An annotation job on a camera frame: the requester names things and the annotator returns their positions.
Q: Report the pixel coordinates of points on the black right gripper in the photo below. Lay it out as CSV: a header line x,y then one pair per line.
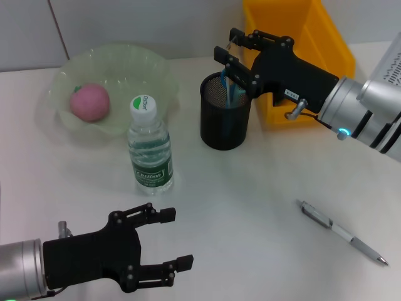
x,y
288,72

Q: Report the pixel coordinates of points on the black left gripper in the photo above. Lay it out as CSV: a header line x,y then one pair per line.
x,y
91,254

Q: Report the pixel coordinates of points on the blue scissors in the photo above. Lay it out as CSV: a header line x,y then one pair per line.
x,y
223,81

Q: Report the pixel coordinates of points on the clear plastic ruler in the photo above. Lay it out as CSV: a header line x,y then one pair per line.
x,y
232,94

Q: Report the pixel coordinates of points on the clear green-label water bottle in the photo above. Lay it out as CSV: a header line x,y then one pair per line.
x,y
150,147

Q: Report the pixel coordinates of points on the pink toy peach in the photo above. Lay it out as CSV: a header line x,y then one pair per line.
x,y
89,102

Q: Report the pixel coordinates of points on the white and grey pen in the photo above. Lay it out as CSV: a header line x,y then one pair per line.
x,y
341,233

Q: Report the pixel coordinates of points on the black mesh pen holder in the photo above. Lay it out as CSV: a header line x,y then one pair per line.
x,y
225,131

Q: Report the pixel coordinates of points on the translucent green fruit plate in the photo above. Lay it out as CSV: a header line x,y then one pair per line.
x,y
125,66

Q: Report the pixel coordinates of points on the yellow plastic bin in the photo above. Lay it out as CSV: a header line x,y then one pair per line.
x,y
329,37

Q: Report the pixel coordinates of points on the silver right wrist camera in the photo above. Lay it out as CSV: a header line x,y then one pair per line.
x,y
388,72

